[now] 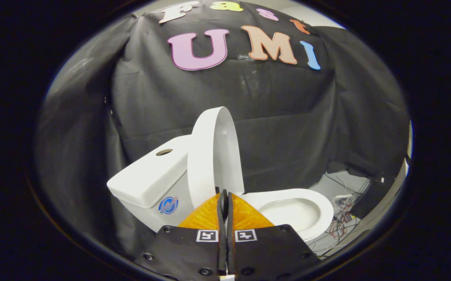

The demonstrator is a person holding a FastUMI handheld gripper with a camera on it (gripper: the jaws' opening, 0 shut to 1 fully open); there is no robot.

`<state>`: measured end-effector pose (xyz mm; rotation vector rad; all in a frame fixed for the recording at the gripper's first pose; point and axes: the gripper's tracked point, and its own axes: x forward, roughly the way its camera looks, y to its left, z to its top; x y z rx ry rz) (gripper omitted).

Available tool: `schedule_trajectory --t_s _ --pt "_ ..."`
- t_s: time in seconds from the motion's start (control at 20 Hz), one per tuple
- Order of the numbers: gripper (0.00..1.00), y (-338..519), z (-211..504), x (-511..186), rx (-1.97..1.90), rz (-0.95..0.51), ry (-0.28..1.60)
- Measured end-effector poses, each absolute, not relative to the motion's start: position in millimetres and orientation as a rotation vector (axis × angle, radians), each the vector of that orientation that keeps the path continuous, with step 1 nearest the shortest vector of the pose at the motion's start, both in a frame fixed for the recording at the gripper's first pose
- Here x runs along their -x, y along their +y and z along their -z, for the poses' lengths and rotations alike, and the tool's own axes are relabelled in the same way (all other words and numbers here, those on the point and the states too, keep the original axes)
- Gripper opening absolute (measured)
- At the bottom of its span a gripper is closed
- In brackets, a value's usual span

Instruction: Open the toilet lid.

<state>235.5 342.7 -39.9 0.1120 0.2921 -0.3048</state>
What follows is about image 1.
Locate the white toilet tank cover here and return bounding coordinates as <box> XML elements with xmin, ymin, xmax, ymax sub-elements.
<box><xmin>107</xmin><ymin>135</ymin><xmax>193</xmax><ymax>208</ymax></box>

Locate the black backdrop cloth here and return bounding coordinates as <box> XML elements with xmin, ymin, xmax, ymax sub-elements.
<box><xmin>34</xmin><ymin>0</ymin><xmax>410</xmax><ymax>258</ymax></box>

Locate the tangle of floor cables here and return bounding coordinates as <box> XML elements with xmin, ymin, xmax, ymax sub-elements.
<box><xmin>307</xmin><ymin>172</ymin><xmax>370</xmax><ymax>256</ymax></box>

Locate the white toilet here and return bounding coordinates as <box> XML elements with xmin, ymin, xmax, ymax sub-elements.
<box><xmin>107</xmin><ymin>135</ymin><xmax>334</xmax><ymax>242</ymax></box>

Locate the white toilet lid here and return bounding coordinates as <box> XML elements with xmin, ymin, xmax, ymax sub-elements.
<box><xmin>187</xmin><ymin>106</ymin><xmax>245</xmax><ymax>209</ymax></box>

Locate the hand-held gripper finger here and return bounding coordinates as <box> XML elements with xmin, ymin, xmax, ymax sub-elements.
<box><xmin>135</xmin><ymin>189</ymin><xmax>228</xmax><ymax>281</ymax></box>
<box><xmin>227</xmin><ymin>191</ymin><xmax>321</xmax><ymax>281</ymax></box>

